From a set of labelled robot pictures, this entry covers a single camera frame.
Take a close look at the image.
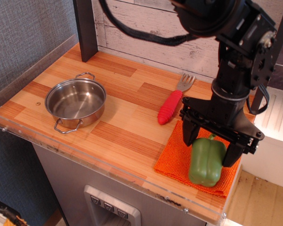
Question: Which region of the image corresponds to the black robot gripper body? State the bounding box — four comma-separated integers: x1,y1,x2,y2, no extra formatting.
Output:
180,91,264,154

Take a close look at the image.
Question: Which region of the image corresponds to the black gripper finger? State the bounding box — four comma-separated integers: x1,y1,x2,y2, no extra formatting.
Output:
223,143,244,168
183,117,200,146

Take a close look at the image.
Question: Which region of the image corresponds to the green toy bell pepper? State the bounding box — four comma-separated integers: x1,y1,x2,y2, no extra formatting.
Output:
188,134,226,187

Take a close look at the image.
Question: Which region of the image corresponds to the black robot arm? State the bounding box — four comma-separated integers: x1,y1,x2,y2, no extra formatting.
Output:
173,0,276,167

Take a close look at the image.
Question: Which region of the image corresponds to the orange folded cloth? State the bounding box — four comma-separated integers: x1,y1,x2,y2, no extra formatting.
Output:
154,120,240,198

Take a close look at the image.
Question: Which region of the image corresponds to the white toy sink unit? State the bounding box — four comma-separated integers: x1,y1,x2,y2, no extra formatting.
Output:
241,87,283,187

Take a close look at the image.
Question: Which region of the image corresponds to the stainless steel pot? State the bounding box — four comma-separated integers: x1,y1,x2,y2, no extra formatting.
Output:
44,72,107,134

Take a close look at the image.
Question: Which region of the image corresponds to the grey toy fridge cabinet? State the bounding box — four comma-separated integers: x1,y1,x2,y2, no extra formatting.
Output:
33,145,205,226

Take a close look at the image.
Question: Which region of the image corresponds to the yellow black object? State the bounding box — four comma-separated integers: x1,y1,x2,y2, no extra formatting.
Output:
0,208,28,226

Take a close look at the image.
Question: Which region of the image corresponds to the red handled toy fork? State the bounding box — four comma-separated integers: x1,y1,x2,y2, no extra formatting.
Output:
158,74,195,125

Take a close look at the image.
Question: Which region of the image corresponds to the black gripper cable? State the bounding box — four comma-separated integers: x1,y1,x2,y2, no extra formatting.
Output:
246,83,270,115

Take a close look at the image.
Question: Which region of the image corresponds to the clear acrylic guard rail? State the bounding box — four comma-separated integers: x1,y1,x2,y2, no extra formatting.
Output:
0,109,226,226

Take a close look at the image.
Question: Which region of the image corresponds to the dark right shelf post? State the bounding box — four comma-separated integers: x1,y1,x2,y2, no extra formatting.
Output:
250,16,283,114

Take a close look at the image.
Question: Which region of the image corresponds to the dark shelf post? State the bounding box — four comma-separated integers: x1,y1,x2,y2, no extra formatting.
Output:
73,0,98,62
250,16,283,114

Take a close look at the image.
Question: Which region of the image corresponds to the dark left shelf post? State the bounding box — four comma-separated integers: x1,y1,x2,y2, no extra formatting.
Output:
73,0,98,62

